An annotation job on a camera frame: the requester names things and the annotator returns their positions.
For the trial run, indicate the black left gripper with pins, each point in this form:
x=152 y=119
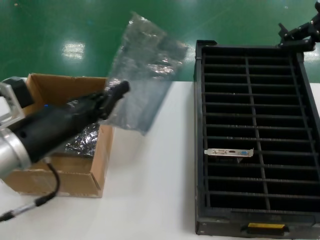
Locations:
x=57 y=125

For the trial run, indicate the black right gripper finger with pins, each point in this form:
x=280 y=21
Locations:
x=300 y=44
x=300 y=31

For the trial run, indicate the grey antistatic bag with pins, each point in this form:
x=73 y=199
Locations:
x=147 y=75

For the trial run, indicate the graphics card with silver bracket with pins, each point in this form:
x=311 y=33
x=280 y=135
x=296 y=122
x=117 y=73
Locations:
x=230 y=152

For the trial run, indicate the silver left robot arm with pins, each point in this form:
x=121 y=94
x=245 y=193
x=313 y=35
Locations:
x=12 y=152

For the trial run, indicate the black slotted plastic container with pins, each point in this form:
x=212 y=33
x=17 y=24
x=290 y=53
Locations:
x=250 y=120

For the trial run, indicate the brown cardboard box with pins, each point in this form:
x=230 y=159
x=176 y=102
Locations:
x=62 y=178

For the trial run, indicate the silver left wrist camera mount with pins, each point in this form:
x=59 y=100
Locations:
x=15 y=100

